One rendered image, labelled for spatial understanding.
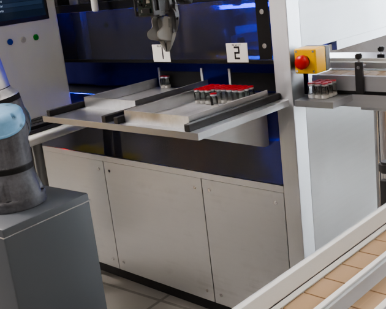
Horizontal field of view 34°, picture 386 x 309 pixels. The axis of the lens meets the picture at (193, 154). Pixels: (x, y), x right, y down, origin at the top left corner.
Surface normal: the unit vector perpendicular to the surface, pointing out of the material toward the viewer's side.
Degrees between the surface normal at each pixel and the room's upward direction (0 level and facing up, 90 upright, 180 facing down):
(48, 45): 90
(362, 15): 90
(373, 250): 0
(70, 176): 90
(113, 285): 0
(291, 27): 90
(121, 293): 0
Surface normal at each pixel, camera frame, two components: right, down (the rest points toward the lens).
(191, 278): -0.68, 0.27
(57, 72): 0.80, 0.07
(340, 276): -0.11, -0.96
